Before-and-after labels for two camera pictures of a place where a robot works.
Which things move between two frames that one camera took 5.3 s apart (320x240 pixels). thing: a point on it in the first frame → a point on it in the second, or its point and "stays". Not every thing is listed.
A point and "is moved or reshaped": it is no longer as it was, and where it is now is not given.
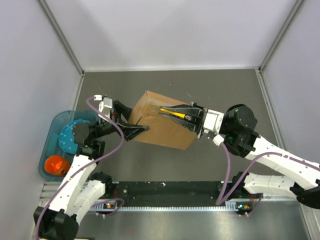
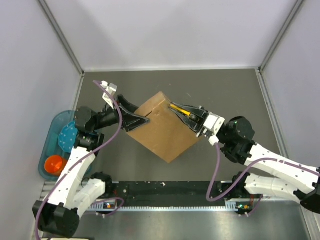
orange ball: (57, 165) stays
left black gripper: (129, 130) → (129, 121)
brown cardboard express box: (162, 131) is moved or reshaped
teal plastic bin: (50, 145) stays
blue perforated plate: (66, 139) stays
